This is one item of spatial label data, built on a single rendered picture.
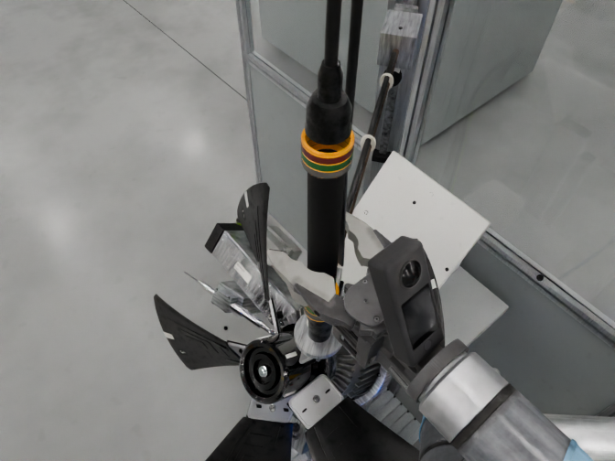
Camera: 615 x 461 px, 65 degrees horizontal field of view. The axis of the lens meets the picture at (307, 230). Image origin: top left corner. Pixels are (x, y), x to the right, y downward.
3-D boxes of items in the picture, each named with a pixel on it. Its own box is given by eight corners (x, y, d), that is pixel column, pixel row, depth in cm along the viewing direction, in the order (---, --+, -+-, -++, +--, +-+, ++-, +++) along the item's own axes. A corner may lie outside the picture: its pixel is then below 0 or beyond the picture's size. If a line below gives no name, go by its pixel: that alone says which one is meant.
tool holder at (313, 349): (305, 296, 72) (305, 259, 64) (351, 307, 71) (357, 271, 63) (287, 351, 67) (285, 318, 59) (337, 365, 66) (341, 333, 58)
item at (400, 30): (384, 40, 105) (389, 2, 98) (416, 46, 104) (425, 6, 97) (375, 68, 99) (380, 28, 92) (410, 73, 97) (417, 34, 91)
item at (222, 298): (218, 301, 118) (222, 286, 118) (234, 312, 115) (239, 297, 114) (210, 302, 116) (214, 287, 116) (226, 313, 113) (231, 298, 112)
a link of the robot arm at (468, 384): (462, 428, 39) (523, 366, 42) (420, 384, 41) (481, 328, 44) (441, 451, 45) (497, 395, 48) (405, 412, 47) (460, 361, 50)
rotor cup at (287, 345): (264, 357, 106) (220, 369, 95) (296, 307, 100) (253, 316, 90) (307, 409, 99) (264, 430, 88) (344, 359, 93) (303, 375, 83)
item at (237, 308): (285, 344, 106) (187, 275, 125) (288, 335, 105) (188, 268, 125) (279, 346, 104) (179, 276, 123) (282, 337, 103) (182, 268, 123)
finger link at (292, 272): (257, 294, 55) (329, 330, 52) (252, 264, 50) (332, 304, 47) (272, 273, 56) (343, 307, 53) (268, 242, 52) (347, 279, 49)
